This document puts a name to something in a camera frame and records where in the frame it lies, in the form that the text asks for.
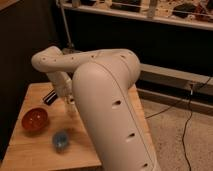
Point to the grey baseboard ledge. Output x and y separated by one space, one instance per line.
180 80

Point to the wooden table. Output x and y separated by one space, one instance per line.
27 152

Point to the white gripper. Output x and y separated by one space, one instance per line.
63 88

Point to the red bowl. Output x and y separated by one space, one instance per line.
35 120

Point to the white shelf rail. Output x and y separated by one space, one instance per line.
146 13

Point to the white bottle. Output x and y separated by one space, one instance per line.
70 106

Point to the blue glass cup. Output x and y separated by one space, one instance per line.
60 140

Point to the black striped rectangular block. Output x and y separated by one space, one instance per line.
50 98

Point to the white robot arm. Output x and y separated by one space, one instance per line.
119 139

